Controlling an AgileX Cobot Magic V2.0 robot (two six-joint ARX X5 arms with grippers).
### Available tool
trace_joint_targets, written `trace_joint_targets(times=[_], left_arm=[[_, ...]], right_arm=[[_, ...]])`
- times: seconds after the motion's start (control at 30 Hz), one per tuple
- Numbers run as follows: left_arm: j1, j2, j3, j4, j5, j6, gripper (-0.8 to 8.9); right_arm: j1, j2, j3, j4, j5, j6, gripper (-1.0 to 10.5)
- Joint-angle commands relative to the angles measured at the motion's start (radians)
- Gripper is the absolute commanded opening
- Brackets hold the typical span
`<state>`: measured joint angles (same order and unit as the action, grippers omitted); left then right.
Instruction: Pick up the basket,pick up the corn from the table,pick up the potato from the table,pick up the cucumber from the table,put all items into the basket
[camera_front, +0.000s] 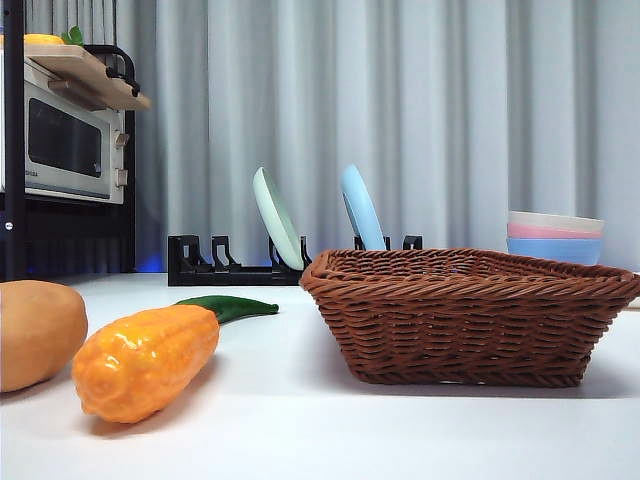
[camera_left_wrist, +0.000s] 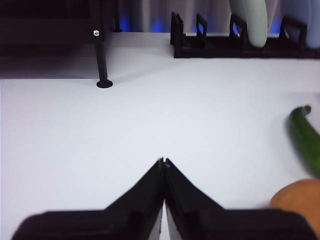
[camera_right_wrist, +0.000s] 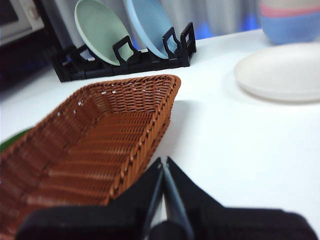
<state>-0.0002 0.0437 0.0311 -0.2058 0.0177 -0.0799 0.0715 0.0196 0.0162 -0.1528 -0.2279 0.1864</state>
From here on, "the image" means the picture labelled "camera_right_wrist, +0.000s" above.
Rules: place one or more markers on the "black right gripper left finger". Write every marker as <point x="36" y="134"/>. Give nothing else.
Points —
<point x="87" y="222"/>

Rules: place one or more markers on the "black dish rack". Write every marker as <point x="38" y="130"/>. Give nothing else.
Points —
<point x="100" y="73"/>

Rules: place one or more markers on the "pale green plate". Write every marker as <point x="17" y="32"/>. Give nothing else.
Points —
<point x="100" y="30"/>

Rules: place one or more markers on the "cream toaster oven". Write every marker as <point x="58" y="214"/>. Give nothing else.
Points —
<point x="22" y="27"/>

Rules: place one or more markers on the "pink bowl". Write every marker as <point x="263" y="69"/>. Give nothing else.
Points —
<point x="287" y="11"/>

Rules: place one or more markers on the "green cucumber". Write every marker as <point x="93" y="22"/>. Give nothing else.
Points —
<point x="7" y="145"/>

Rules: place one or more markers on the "black metal shelf frame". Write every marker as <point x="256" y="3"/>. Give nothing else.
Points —
<point x="25" y="58"/>

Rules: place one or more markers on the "white plate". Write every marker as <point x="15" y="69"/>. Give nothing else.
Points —
<point x="280" y="72"/>

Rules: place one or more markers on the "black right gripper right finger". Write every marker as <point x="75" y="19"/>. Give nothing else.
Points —
<point x="237" y="225"/>

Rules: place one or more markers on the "blue bowl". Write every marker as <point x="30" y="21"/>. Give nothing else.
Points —
<point x="290" y="30"/>

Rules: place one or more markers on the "cream bowl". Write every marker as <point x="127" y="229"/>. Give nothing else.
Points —
<point x="287" y="2"/>

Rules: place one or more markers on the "light blue plate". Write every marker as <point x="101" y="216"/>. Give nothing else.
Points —
<point x="147" y="25"/>

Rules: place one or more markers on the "brown woven wicker basket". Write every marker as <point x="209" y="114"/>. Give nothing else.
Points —
<point x="100" y="150"/>

